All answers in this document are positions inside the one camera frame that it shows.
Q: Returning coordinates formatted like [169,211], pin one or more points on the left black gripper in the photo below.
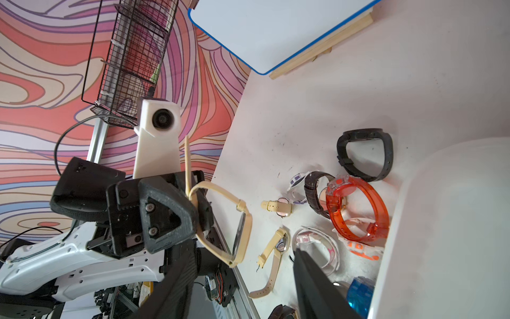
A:
[132,214]

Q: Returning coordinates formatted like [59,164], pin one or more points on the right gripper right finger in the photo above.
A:
[317,296]

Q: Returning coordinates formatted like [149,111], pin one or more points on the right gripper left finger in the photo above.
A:
[171,297]

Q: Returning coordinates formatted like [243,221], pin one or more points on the beige strap watch long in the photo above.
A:
[277,246]

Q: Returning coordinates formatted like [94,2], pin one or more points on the brown strap watch front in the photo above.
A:
[283,312]

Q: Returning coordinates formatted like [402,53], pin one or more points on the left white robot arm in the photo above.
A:
[36,278]

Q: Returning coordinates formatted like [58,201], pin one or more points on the white pink kids watch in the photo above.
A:
[320,246]

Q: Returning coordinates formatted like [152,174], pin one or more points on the white orange kids watch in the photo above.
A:
[362,250]

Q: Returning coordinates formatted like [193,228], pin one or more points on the white purple kids watch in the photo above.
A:
[296,192]

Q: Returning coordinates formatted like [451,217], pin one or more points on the dark brown leather watch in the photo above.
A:
[312,196]

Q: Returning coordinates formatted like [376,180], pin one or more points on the white plastic storage tray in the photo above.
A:
[447,253]

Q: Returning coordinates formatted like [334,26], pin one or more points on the black band watch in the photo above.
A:
[366,153]

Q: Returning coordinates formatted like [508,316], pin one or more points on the blue framed whiteboard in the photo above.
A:
[267,34]

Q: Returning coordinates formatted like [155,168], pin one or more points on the black wire basket left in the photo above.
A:
[125,58]

